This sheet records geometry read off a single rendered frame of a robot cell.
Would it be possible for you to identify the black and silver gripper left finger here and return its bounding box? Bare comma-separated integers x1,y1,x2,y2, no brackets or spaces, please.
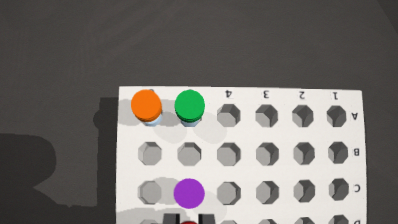
162,213,180,224

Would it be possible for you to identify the white tube rack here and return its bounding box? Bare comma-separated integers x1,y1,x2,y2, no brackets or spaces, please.
116,86,367,224

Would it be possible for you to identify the orange-capped tube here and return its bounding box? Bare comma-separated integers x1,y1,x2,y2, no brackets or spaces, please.
131,90,162,127

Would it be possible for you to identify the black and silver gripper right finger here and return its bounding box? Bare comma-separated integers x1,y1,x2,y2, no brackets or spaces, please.
198,214,216,224

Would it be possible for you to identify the green-capped tube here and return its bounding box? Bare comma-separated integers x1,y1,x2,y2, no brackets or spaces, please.
175,90,205,127

